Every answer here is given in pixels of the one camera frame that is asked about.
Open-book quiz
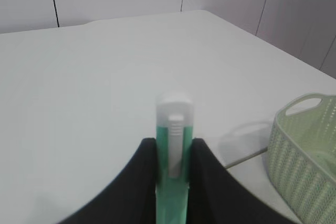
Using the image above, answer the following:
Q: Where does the mint green pen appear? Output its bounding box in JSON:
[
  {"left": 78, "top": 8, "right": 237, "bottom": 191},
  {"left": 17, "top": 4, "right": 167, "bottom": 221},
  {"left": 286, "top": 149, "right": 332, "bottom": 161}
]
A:
[{"left": 155, "top": 92, "right": 194, "bottom": 223}]

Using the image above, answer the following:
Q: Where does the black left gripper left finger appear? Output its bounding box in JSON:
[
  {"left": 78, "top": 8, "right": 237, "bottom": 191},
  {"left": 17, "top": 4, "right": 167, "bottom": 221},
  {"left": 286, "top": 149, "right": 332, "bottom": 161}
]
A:
[{"left": 61, "top": 138, "right": 158, "bottom": 223}]

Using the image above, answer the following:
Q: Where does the green woven plastic basket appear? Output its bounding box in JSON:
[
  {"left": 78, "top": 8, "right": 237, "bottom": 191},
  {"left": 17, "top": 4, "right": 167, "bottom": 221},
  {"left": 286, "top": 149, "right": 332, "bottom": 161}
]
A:
[{"left": 267, "top": 93, "right": 335, "bottom": 223}]

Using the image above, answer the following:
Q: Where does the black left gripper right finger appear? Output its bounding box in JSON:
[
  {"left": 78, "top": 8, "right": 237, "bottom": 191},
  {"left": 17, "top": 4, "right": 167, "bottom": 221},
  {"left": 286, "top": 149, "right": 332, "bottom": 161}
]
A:
[{"left": 186, "top": 138, "right": 302, "bottom": 223}]

